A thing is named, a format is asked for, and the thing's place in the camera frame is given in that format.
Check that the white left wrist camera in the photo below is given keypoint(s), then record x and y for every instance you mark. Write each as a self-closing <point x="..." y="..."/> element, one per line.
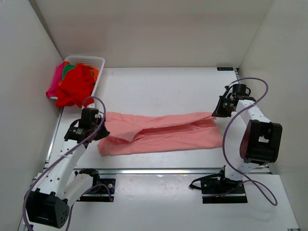
<point x="92" y="105"/>

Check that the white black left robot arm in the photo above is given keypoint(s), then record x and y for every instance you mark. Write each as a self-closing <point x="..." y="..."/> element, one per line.
<point x="51" y="196"/>

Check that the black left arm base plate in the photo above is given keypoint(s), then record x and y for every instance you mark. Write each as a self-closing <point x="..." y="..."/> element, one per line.
<point x="103" y="192"/>

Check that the dark label on table edge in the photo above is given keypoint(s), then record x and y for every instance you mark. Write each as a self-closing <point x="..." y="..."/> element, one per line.
<point x="225" y="69"/>

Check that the magenta pink t shirt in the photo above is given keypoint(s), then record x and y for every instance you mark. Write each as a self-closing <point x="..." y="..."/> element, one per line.
<point x="51" y="92"/>

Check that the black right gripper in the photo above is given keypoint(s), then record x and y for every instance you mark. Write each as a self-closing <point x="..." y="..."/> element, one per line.
<point x="218" y="111"/>

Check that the salmon pink polo shirt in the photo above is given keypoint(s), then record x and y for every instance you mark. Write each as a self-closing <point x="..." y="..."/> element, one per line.
<point x="138" y="134"/>

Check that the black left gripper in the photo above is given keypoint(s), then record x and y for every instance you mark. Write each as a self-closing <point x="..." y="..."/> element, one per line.
<point x="104" y="132"/>

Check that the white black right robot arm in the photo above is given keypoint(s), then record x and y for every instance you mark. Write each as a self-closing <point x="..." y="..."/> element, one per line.
<point x="259" y="146"/>

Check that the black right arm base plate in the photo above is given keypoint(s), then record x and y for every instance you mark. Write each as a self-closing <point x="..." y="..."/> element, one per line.
<point x="216" y="189"/>

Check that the red t shirt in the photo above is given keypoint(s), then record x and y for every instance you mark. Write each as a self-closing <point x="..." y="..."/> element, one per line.
<point x="77" y="85"/>

